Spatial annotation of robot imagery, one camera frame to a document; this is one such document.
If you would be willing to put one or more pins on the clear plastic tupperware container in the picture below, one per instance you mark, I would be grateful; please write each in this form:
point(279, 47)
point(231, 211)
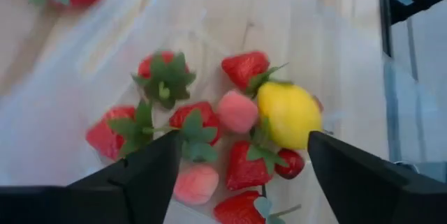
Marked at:
point(87, 60)

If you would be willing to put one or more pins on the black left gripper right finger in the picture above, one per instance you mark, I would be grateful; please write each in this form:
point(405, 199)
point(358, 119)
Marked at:
point(366, 192)

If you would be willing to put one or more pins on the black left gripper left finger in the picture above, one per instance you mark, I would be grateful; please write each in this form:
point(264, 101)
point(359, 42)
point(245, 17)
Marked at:
point(132, 189)

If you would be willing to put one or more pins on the pink toy peach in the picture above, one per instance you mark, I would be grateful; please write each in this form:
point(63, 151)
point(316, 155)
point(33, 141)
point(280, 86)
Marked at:
point(237, 112)
point(195, 185)

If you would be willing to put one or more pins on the yellow toy lemon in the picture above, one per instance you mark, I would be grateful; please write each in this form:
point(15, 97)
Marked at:
point(290, 116)

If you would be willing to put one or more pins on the red long-stemmed toy fruit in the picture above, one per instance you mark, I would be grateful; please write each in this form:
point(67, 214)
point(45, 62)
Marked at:
point(291, 164)

